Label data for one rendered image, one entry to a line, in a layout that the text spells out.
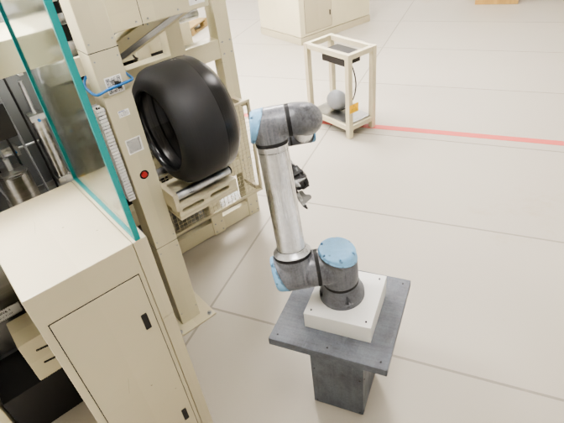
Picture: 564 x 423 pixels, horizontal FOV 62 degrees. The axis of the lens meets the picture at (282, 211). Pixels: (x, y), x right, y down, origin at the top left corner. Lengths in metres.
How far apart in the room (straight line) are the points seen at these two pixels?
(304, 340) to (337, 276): 0.33
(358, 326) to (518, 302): 1.38
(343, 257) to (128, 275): 0.78
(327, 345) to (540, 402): 1.16
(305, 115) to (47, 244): 0.95
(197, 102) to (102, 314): 1.02
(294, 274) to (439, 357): 1.17
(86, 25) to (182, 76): 0.44
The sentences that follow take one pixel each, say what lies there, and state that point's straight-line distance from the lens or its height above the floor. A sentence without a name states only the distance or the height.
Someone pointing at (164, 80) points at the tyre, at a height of 1.46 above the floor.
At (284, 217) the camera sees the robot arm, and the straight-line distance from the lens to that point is 1.74.
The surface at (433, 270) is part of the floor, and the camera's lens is 3.18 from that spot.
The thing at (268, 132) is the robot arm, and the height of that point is 1.46.
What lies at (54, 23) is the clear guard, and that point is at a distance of 1.30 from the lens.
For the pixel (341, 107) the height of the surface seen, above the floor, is 0.20.
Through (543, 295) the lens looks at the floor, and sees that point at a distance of 3.19.
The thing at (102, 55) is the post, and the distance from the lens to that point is 2.13.
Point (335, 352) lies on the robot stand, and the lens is 1.98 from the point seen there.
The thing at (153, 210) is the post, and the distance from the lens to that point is 2.45.
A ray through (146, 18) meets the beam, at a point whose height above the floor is 1.66.
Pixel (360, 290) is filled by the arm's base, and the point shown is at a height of 0.75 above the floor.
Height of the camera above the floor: 2.20
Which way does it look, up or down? 37 degrees down
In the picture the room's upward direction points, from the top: 7 degrees counter-clockwise
